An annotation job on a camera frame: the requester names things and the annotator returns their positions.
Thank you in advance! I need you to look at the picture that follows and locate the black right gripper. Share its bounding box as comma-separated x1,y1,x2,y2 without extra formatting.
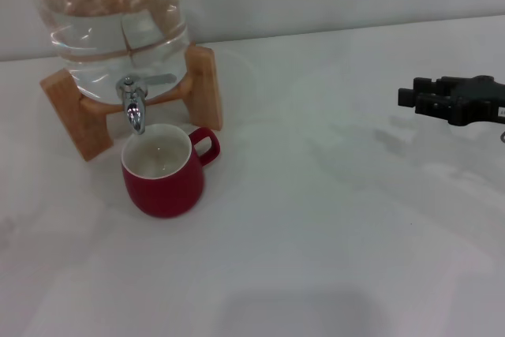
397,74,505,128

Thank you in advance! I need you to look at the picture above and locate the red ceramic cup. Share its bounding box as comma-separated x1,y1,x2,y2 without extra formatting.
120,123,222,220

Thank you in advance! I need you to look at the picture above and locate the chrome metal faucet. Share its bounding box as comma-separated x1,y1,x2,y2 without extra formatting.
115,72,178,136

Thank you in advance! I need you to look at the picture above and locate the clear glass water dispenser jar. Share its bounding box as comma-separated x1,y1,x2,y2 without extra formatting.
33,0,190,103

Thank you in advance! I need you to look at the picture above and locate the light wooden dispenser stand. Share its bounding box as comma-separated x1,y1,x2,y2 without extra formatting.
39,43,224,163

